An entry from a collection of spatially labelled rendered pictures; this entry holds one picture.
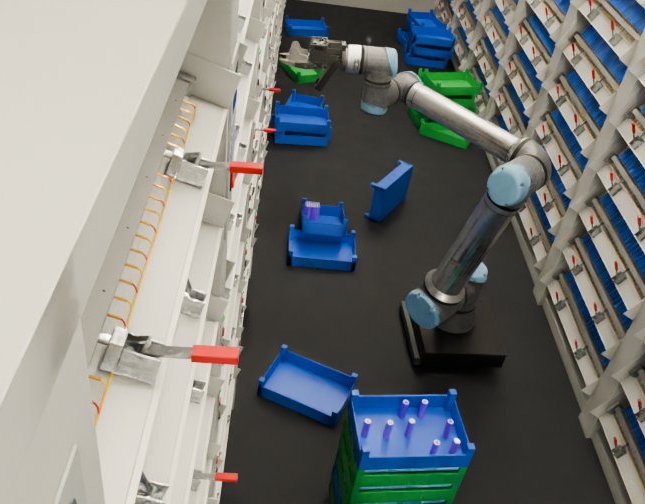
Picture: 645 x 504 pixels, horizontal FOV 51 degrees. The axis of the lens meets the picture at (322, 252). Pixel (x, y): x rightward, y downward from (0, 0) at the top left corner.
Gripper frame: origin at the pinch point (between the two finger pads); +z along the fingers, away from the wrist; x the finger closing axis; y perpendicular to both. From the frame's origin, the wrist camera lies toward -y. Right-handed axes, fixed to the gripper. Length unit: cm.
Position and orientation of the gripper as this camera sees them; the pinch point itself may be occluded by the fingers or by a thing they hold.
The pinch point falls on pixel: (283, 59)
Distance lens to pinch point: 229.2
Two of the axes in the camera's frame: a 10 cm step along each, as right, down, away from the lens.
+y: 0.9, -7.8, -6.2
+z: -10.0, -0.7, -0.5
